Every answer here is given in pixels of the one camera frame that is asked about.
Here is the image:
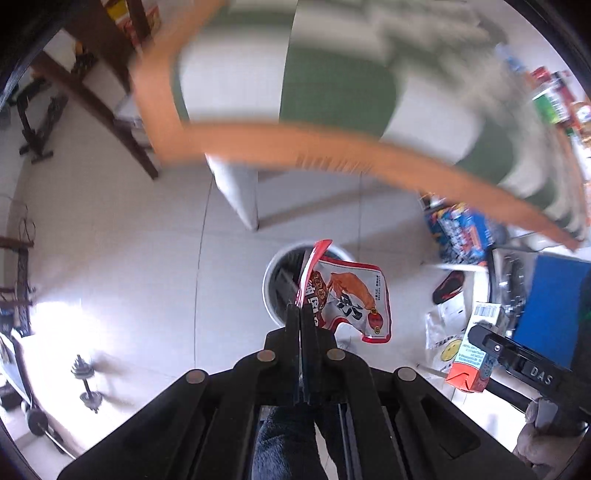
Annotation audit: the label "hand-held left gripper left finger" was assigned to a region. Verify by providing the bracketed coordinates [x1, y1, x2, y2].
[58, 302, 304, 480]

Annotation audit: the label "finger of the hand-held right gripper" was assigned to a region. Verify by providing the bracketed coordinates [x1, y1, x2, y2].
[465, 322, 515, 365]

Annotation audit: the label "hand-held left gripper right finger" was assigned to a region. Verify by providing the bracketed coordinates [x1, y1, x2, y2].
[301, 306, 533, 480]

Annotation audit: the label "orange blue drink carton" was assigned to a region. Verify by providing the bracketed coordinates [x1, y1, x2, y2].
[444, 302, 509, 394]

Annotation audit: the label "red snack packet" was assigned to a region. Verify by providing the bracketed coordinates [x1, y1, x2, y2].
[294, 239, 394, 345]

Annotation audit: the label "round trash bin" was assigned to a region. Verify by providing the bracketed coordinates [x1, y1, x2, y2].
[262, 242, 357, 335]

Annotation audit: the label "person's right forearm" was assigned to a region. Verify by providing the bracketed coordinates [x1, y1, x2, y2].
[513, 425, 591, 480]

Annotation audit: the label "person's right hand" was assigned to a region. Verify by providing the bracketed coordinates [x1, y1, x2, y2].
[525, 399, 557, 431]

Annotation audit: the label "white smiley plastic bag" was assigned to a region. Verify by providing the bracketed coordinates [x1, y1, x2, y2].
[425, 295, 476, 372]

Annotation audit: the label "metal weight rings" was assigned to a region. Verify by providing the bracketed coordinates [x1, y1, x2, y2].
[496, 254, 532, 324]

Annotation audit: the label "red black slipper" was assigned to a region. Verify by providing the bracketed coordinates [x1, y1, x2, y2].
[431, 270, 466, 305]

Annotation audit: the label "person's legs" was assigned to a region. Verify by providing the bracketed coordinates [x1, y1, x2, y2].
[254, 405, 346, 480]

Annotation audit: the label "colourful printed box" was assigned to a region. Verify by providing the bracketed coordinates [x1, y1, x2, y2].
[422, 196, 506, 268]

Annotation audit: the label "black dumbbell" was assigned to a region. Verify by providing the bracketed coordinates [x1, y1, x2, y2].
[70, 354, 105, 414]

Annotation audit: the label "green box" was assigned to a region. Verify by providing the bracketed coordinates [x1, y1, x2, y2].
[531, 85, 573, 125]

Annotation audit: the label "green checkered table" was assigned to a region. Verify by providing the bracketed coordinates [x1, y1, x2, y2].
[130, 0, 583, 252]

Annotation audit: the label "dark wooden chair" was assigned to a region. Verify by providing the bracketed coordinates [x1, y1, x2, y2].
[28, 0, 161, 181]

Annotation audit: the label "black exercise stand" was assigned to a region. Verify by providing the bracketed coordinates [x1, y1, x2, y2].
[16, 78, 70, 162]

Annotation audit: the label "red cardboard box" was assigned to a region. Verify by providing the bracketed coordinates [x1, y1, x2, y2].
[102, 0, 162, 47]

